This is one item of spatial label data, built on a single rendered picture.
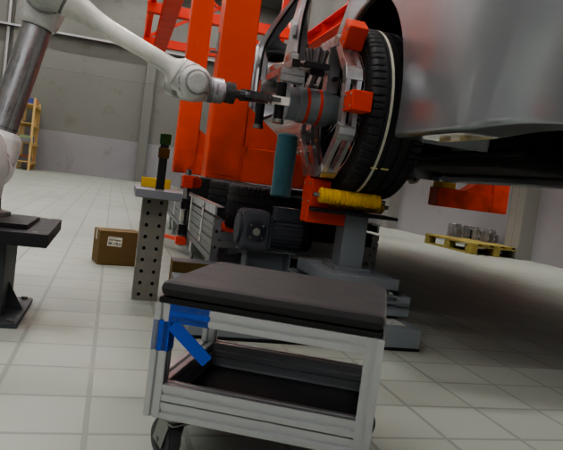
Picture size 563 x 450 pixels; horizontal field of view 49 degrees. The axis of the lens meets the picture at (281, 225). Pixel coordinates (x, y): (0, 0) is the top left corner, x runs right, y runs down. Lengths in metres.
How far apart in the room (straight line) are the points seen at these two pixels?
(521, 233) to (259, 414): 6.96
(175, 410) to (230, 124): 1.88
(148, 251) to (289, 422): 1.53
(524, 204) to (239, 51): 5.58
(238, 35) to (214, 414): 2.06
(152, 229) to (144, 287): 0.24
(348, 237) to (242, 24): 1.08
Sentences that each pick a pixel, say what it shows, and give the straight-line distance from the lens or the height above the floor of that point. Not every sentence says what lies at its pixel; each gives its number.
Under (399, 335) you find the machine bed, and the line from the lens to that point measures 2.25.
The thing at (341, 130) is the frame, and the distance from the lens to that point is 2.22.
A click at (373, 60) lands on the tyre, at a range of 2.28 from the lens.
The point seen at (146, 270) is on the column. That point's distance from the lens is 2.52.
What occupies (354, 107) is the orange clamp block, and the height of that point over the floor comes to 0.82.
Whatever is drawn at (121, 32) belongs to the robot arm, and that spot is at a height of 0.95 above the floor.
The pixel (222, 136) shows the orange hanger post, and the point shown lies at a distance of 2.82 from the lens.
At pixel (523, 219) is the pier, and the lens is 7.90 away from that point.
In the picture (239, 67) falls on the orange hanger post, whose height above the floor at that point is 1.03.
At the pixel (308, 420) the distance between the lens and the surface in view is 1.10.
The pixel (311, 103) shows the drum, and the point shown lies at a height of 0.85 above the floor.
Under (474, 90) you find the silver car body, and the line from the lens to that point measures 1.78.
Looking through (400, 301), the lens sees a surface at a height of 0.15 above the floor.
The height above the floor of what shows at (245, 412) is 0.14.
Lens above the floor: 0.53
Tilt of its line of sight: 4 degrees down
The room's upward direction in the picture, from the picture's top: 7 degrees clockwise
